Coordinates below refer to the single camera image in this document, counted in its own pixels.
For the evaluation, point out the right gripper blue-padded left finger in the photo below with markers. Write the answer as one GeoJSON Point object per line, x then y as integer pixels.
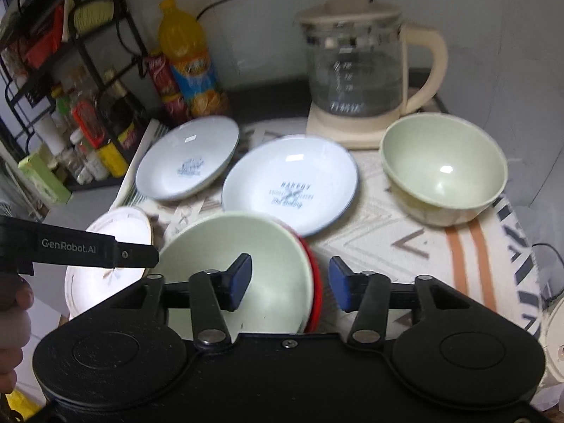
{"type": "Point", "coordinates": [213, 292]}

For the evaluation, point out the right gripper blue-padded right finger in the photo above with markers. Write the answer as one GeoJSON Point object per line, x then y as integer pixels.
{"type": "Point", "coordinates": [367, 295]}

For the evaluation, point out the red and black bowl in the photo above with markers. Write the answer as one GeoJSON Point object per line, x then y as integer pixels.
{"type": "Point", "coordinates": [318, 288]}

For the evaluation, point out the pale green bowl front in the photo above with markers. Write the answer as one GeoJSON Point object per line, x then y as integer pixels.
{"type": "Point", "coordinates": [263, 275]}

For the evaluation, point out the pale green bowl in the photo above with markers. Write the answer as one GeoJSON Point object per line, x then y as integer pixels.
{"type": "Point", "coordinates": [263, 275]}
{"type": "Point", "coordinates": [442, 170]}

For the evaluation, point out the white plate Bakery print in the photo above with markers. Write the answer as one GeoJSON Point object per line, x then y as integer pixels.
{"type": "Point", "coordinates": [306, 182]}

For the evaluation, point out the white plate Sweet print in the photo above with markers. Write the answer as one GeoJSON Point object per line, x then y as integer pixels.
{"type": "Point", "coordinates": [187, 159]}

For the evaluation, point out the person's left hand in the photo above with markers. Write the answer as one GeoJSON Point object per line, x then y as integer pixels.
{"type": "Point", "coordinates": [16, 299]}

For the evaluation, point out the white flat plate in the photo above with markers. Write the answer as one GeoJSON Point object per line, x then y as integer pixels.
{"type": "Point", "coordinates": [86, 287]}

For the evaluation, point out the green cardboard box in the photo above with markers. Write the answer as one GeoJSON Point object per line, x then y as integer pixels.
{"type": "Point", "coordinates": [44, 180]}

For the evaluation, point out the white-cap seasoning bottle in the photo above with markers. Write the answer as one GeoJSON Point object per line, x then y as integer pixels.
{"type": "Point", "coordinates": [50, 135]}

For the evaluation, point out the patterned fringed table cloth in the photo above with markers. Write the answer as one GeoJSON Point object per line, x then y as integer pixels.
{"type": "Point", "coordinates": [489, 259]}

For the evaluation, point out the red plastic-framed item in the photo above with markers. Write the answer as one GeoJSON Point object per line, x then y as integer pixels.
{"type": "Point", "coordinates": [86, 117]}

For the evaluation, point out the cream kettle base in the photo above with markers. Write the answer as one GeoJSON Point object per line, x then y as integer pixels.
{"type": "Point", "coordinates": [353, 133]}

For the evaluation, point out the yellow-label dark sauce bottle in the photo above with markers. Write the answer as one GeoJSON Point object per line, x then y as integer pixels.
{"type": "Point", "coordinates": [121, 144]}

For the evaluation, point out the red cola can lower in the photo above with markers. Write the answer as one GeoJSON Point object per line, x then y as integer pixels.
{"type": "Point", "coordinates": [176, 108]}

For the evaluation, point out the red cola can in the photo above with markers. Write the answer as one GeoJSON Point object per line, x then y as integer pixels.
{"type": "Point", "coordinates": [160, 73]}
{"type": "Point", "coordinates": [176, 108]}

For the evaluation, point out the red cola can upper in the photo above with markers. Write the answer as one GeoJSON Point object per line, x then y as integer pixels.
{"type": "Point", "coordinates": [160, 73]}

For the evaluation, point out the glass electric kettle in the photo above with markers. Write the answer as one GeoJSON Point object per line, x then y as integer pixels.
{"type": "Point", "coordinates": [357, 56]}

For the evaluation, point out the orange juice bottle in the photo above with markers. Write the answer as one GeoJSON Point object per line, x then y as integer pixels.
{"type": "Point", "coordinates": [184, 44]}

